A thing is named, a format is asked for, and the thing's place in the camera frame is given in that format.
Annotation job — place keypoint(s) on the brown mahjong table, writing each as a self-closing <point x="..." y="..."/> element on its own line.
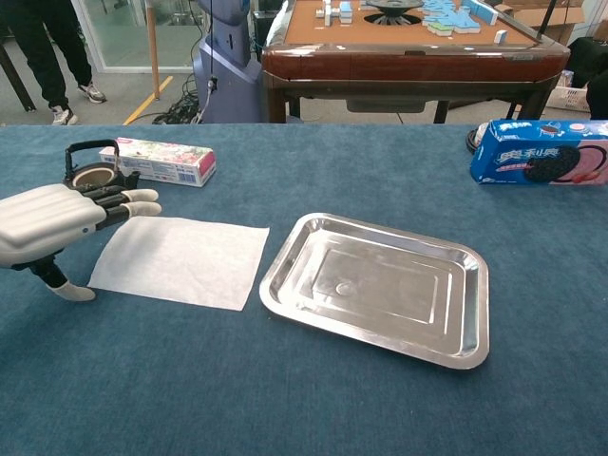
<point x="404" y="62"/>

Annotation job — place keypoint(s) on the cardboard box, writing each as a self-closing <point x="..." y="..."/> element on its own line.
<point x="565" y="16"/>

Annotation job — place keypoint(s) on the single blue mahjong tile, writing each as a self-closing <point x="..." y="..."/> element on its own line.
<point x="500" y="37"/>

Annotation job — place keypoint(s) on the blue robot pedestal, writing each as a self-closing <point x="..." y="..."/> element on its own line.
<point x="228" y="85"/>

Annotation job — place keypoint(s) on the pile of blue mahjong tiles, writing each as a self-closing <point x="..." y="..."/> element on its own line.
<point x="451" y="21"/>

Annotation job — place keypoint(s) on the black mahjong centre dial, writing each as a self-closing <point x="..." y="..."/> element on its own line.
<point x="394" y="7"/>

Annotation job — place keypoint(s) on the black bag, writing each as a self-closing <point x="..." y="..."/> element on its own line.
<point x="589" y="54"/>

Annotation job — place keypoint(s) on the orange wooden pole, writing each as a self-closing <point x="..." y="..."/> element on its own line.
<point x="152" y="47"/>

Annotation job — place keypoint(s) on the blue felt table cover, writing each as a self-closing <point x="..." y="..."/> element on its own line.
<point x="142" y="380"/>

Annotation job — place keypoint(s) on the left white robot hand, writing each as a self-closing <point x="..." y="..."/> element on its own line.
<point x="43" y="223"/>

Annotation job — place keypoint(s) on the blue Oreo cookie box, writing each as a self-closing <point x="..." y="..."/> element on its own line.
<point x="522" y="161"/>

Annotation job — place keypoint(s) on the black slanted table leg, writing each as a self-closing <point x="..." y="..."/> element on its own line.
<point x="19" y="88"/>

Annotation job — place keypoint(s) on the black tripod stand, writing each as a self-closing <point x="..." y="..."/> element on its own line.
<point x="547" y="21"/>

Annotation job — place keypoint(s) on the white plastic basket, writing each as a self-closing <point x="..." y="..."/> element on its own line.
<point x="570" y="100"/>

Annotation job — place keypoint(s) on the rectangular metal tray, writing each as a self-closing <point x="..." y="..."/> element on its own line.
<point x="380" y="285"/>

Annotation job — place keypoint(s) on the white paper sheet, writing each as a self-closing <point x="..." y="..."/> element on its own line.
<point x="180" y="261"/>

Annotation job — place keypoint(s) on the white framed glass partition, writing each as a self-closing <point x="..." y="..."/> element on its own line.
<point x="123" y="28"/>

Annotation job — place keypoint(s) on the floral cling film box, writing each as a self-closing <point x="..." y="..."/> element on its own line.
<point x="166" y="166"/>

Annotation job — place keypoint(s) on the small group of mahjong tiles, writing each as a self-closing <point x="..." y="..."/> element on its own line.
<point x="339" y="12"/>

